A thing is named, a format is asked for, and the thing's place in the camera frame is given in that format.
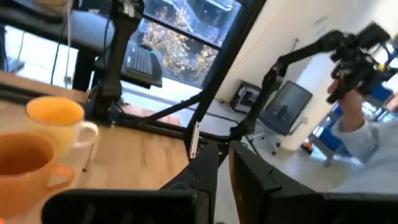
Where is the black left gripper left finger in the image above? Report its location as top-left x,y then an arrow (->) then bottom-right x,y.
42,142 -> 220,224

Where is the terracotta orange mug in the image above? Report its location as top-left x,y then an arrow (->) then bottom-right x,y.
0,133 -> 76,220

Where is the grey electronics box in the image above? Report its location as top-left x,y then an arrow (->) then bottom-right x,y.
229,80 -> 262,114

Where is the dark monitor on stand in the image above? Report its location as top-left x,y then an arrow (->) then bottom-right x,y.
258,80 -> 314,137

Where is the person's hand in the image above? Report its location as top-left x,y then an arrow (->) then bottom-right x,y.
326,79 -> 364,106
384,93 -> 398,113

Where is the yellow mug with white handle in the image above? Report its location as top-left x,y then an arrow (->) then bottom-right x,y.
24,95 -> 100,160

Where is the black metal table frame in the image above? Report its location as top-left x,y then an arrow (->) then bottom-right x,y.
0,0 -> 269,162

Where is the person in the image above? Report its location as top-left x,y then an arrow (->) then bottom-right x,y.
329,79 -> 398,195

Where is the blue metal frame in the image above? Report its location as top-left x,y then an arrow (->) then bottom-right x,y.
310,124 -> 352,158

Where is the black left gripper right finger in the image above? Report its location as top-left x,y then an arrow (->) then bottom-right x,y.
229,141 -> 398,224

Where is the person's forearm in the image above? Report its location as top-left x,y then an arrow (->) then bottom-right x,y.
331,93 -> 380,159

